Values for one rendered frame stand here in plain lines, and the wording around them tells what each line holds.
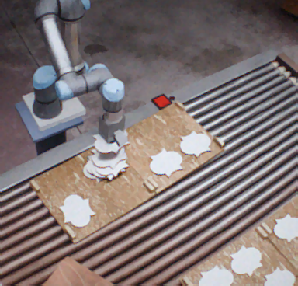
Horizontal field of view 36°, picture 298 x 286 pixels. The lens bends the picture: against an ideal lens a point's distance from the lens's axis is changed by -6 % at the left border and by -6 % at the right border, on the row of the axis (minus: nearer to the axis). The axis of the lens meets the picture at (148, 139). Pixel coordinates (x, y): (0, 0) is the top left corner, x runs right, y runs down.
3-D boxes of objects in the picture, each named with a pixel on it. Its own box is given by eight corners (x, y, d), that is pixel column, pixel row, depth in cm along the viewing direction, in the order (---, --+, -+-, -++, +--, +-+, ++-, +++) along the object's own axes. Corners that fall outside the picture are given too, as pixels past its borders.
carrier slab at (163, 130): (106, 141, 215) (106, 139, 214) (174, 104, 234) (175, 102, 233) (156, 195, 199) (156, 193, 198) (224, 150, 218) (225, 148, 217)
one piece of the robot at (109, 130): (116, 128, 175) (114, 156, 187) (135, 117, 179) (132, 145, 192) (96, 109, 180) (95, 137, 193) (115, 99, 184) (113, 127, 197)
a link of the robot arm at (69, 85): (25, -9, 179) (62, 94, 168) (50, -14, 182) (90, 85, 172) (24, 8, 189) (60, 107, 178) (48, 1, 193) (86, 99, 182)
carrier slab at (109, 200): (29, 184, 197) (29, 182, 195) (106, 141, 215) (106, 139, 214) (74, 245, 181) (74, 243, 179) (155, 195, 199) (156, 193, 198)
